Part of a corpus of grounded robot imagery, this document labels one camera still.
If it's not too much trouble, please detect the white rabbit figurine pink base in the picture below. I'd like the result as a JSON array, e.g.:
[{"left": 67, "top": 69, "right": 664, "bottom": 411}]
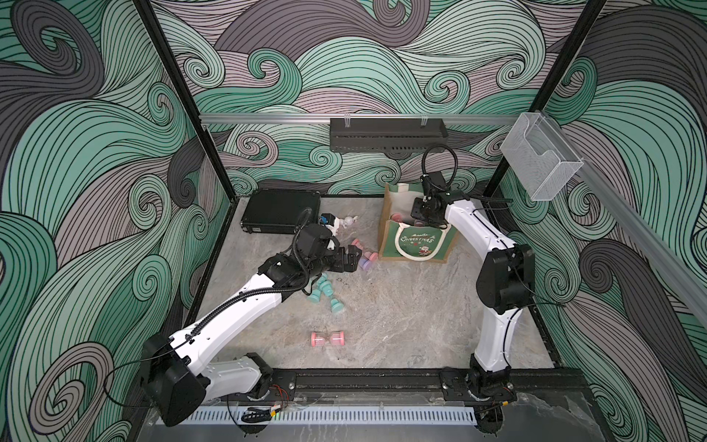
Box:
[{"left": 338, "top": 217, "right": 358, "bottom": 229}]

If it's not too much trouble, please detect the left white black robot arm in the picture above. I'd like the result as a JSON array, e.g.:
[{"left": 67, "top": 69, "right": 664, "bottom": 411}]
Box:
[{"left": 138, "top": 224, "right": 363, "bottom": 427}]

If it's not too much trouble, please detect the aluminium rail on back wall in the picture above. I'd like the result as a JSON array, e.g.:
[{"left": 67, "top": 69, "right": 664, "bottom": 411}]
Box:
[{"left": 199, "top": 112, "right": 519, "bottom": 125}]

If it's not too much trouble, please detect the teal hourglass far left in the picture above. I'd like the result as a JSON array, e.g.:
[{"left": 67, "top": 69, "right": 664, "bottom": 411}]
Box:
[{"left": 316, "top": 274, "right": 329, "bottom": 287}]

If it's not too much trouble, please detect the white slotted cable duct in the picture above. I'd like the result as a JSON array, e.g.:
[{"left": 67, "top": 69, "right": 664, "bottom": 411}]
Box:
[{"left": 182, "top": 405, "right": 478, "bottom": 427}]

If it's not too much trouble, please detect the purple hourglass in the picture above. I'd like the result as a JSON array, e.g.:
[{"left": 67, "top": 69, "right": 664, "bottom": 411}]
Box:
[{"left": 358, "top": 257, "right": 373, "bottom": 271}]

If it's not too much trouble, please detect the aluminium rail on wall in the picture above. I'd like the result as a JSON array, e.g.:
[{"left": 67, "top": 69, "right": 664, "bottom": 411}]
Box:
[
  {"left": 550, "top": 119, "right": 706, "bottom": 323},
  {"left": 199, "top": 112, "right": 519, "bottom": 125}
]

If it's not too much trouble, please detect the teal hourglass middle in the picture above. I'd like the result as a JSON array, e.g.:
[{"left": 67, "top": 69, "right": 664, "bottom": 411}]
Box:
[{"left": 309, "top": 281, "right": 334, "bottom": 303}]

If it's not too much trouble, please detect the black hard carrying case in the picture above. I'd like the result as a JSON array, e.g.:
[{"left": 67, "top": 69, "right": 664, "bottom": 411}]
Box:
[{"left": 240, "top": 189, "right": 321, "bottom": 234}]

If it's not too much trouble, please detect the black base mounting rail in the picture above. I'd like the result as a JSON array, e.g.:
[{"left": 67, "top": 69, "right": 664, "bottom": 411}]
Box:
[{"left": 270, "top": 368, "right": 588, "bottom": 403}]

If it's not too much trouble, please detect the pink hourglass nearest bag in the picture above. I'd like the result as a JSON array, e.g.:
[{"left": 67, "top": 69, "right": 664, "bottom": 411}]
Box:
[{"left": 352, "top": 239, "right": 379, "bottom": 262}]

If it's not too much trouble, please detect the aluminium rail on right wall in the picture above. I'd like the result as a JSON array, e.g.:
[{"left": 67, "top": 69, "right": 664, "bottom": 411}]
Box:
[{"left": 550, "top": 119, "right": 706, "bottom": 323}]

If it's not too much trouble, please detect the teal hourglass lower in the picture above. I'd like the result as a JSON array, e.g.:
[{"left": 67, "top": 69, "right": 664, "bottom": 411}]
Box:
[{"left": 331, "top": 298, "right": 345, "bottom": 313}]

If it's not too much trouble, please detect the teal hourglass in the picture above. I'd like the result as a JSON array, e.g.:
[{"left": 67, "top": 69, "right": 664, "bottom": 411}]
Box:
[
  {"left": 331, "top": 298, "right": 345, "bottom": 313},
  {"left": 309, "top": 281, "right": 334, "bottom": 303},
  {"left": 316, "top": 274, "right": 329, "bottom": 287}
]

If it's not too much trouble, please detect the black perforated wall tray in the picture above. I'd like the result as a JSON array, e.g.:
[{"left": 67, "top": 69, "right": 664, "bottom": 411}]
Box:
[{"left": 329, "top": 117, "right": 449, "bottom": 154}]

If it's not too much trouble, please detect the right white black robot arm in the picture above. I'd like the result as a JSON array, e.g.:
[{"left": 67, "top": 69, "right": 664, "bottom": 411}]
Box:
[{"left": 411, "top": 192, "right": 535, "bottom": 403}]

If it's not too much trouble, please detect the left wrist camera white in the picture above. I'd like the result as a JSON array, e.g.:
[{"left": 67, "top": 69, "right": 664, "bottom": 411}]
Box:
[{"left": 319, "top": 213, "right": 342, "bottom": 236}]

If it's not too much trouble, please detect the clear acrylic wall bin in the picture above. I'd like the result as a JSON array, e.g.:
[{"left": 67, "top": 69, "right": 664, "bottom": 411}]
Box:
[{"left": 501, "top": 112, "right": 584, "bottom": 202}]

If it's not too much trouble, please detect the pink hourglass lying front alone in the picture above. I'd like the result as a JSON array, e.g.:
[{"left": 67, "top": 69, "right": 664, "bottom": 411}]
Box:
[{"left": 310, "top": 331, "right": 345, "bottom": 347}]

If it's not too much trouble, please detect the green jute Christmas canvas bag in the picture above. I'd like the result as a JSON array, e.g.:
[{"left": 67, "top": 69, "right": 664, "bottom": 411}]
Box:
[{"left": 377, "top": 183, "right": 457, "bottom": 263}]

